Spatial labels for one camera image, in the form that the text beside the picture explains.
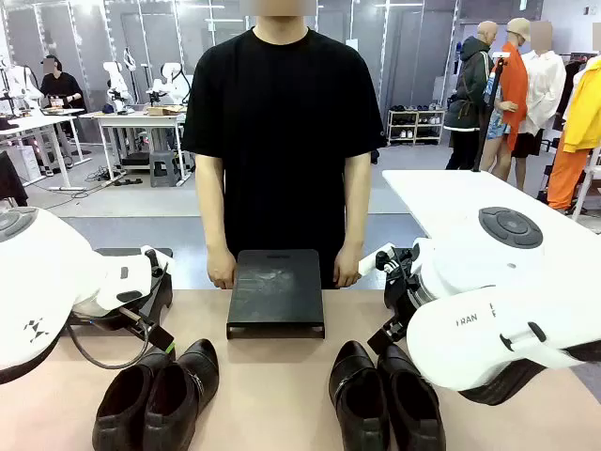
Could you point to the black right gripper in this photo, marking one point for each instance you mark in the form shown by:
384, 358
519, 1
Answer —
408, 282

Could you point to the person's left hand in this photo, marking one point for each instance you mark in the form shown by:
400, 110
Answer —
348, 268

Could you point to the person's left forearm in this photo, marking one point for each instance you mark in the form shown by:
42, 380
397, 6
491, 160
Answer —
359, 202

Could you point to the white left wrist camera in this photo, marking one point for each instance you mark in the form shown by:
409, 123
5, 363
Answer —
131, 277

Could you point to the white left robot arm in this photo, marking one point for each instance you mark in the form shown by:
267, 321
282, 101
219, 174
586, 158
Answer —
42, 263

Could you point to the grey plastic stool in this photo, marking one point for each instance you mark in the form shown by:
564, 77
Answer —
164, 169

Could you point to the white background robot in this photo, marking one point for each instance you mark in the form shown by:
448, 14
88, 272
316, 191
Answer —
117, 87
171, 84
21, 87

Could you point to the person's right hand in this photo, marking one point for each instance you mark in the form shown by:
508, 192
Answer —
221, 271

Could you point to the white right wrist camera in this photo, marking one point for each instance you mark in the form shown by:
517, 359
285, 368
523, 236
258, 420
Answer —
375, 260

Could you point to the black scuffed shoe stand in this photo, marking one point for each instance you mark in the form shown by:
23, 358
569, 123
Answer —
276, 291

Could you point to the mannequin in orange top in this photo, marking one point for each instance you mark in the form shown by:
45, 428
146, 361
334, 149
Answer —
512, 89

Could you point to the seated person in black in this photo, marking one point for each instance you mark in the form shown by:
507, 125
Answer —
63, 87

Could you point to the cardboard box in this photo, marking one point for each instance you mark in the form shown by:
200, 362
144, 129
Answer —
164, 111

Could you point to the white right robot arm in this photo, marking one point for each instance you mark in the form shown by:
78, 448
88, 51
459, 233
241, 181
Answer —
469, 338

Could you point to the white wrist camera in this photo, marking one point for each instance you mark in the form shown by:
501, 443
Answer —
131, 277
375, 260

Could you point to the black textured leather shoe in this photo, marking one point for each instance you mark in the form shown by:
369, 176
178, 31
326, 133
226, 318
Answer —
180, 399
119, 404

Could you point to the mannequin in dark jacket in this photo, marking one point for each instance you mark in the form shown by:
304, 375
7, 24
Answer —
469, 94

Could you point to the person torso black t-shirt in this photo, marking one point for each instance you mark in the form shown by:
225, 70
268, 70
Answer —
282, 141

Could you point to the white shoe rack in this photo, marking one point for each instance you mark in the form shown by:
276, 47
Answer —
415, 127

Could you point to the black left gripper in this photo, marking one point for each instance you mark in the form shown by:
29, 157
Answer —
101, 321

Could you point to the person's right forearm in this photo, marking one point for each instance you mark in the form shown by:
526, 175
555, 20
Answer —
213, 206

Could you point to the white workbench with box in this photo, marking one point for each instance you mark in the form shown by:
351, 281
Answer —
136, 119

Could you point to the black smooth leather shoe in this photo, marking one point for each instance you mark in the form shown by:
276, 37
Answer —
357, 399
413, 409

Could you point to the black hanging garment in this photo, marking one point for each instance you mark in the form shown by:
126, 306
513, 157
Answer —
10, 181

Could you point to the mannequin yellow top orange trousers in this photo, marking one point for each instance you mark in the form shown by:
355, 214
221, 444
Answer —
580, 117

